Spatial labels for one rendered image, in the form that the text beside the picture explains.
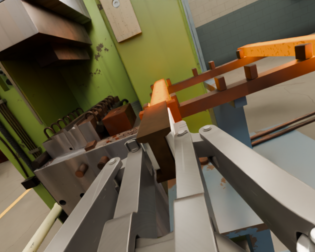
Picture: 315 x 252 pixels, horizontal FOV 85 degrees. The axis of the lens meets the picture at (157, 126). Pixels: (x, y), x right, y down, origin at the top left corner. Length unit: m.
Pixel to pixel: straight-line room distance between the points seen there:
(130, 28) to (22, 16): 0.29
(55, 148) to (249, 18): 6.65
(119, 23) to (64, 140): 0.44
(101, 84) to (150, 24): 0.52
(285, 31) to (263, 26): 0.72
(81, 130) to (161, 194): 0.36
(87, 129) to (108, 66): 0.52
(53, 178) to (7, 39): 0.43
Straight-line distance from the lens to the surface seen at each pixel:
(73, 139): 0.66
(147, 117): 0.16
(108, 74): 1.05
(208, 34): 6.56
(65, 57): 0.76
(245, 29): 6.84
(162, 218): 0.73
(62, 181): 0.69
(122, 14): 0.67
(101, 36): 1.06
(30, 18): 0.64
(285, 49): 0.38
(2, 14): 0.68
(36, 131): 0.90
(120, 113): 0.57
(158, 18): 0.68
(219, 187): 0.47
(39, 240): 0.97
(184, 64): 0.68
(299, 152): 0.55
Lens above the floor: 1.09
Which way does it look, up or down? 20 degrees down
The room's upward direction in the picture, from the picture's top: 23 degrees counter-clockwise
